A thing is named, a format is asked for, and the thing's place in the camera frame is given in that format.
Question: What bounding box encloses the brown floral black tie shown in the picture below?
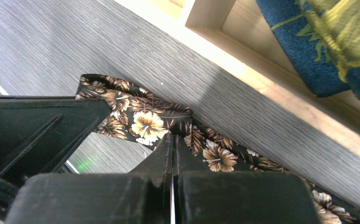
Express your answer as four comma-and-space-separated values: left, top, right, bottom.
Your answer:
76, 74, 360, 224

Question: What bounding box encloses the wooden compartment tray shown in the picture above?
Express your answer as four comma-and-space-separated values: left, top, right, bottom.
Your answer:
119, 0, 360, 157

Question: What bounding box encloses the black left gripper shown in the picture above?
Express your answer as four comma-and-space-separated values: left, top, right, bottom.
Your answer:
0, 95, 111, 206

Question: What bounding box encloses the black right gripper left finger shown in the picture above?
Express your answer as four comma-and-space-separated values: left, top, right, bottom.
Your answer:
5, 133, 173, 224

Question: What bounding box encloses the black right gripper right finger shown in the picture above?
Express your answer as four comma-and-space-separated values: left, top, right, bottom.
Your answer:
173, 137, 322, 224

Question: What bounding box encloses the navy yellow floral rolled tie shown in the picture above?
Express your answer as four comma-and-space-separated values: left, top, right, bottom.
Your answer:
257, 0, 360, 100

